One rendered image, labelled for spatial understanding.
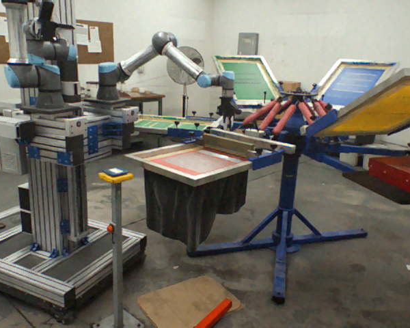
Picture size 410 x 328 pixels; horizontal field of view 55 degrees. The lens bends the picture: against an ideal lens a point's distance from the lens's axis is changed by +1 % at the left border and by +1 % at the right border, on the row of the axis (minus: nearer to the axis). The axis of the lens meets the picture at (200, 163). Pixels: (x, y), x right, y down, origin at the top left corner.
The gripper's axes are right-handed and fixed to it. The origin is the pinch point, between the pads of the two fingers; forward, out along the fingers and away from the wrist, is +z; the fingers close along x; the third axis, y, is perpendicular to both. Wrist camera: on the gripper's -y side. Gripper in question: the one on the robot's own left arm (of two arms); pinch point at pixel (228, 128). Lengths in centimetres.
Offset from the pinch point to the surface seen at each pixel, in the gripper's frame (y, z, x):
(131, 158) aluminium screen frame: 22, 13, 60
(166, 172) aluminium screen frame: -8, 15, 60
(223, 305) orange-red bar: -23, 106, 25
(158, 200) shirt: 10, 39, 50
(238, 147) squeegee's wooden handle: -9.9, 10.0, 1.7
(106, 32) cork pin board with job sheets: 379, -69, -167
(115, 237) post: 11, 53, 79
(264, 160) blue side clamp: -29.8, 14.2, 1.3
